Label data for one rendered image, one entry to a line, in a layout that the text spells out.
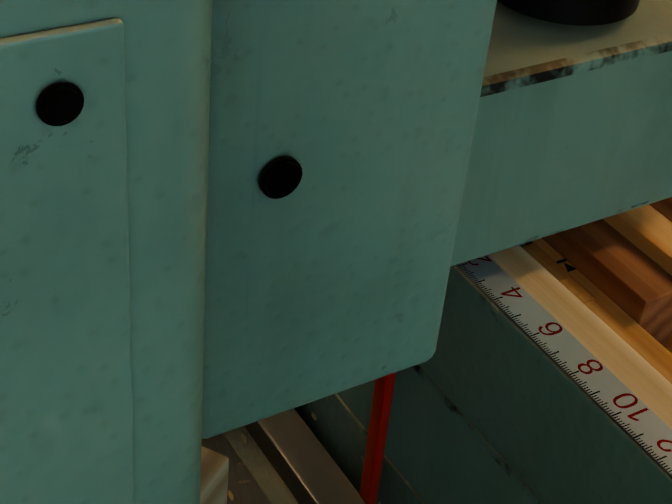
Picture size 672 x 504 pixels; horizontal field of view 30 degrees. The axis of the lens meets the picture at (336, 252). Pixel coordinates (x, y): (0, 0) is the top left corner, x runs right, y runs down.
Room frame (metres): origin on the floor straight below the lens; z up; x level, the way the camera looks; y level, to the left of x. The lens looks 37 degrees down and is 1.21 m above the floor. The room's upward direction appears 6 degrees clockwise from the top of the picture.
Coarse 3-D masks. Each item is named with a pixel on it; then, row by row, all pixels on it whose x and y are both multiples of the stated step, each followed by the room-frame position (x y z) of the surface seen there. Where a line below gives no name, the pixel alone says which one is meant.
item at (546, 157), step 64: (640, 0) 0.39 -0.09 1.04; (512, 64) 0.34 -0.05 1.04; (576, 64) 0.34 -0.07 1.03; (640, 64) 0.36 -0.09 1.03; (512, 128) 0.33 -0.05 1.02; (576, 128) 0.35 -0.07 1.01; (640, 128) 0.36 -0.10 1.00; (512, 192) 0.33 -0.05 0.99; (576, 192) 0.35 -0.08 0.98; (640, 192) 0.37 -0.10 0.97
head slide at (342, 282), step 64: (256, 0) 0.24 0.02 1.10; (320, 0) 0.25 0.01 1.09; (384, 0) 0.26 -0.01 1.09; (448, 0) 0.27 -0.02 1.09; (256, 64) 0.24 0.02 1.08; (320, 64) 0.25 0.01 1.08; (384, 64) 0.26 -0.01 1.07; (448, 64) 0.27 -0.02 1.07; (256, 128) 0.24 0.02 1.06; (320, 128) 0.25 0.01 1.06; (384, 128) 0.26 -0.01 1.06; (448, 128) 0.27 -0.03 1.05; (256, 192) 0.24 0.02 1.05; (320, 192) 0.25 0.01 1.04; (384, 192) 0.26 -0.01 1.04; (448, 192) 0.27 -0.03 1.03; (256, 256) 0.24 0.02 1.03; (320, 256) 0.25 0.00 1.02; (384, 256) 0.26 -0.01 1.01; (448, 256) 0.28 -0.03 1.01; (256, 320) 0.24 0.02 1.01; (320, 320) 0.25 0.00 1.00; (384, 320) 0.27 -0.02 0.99; (256, 384) 0.24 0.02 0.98; (320, 384) 0.25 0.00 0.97
